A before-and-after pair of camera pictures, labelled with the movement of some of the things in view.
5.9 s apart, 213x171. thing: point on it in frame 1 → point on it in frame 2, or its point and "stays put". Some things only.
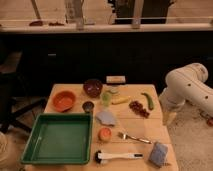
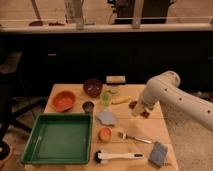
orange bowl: [64, 101] stays put
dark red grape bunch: [138, 108] stays put
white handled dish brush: [103, 157] stays put
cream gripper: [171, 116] → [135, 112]
